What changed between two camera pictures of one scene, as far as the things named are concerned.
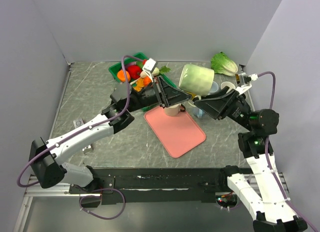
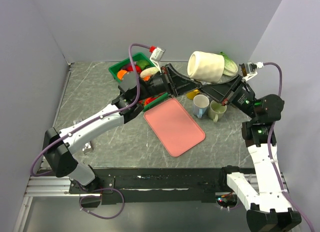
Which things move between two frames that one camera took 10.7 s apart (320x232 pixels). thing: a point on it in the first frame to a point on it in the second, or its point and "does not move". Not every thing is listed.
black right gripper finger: (217, 112) to (221, 94)
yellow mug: (193, 94) does not move
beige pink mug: (174, 110) to (205, 67)
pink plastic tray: (179, 133) does not move
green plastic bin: (114, 69) does not move
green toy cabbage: (221, 64) does not move
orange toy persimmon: (121, 76) does not move
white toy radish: (156, 71) does not move
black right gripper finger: (219, 104) to (226, 86)
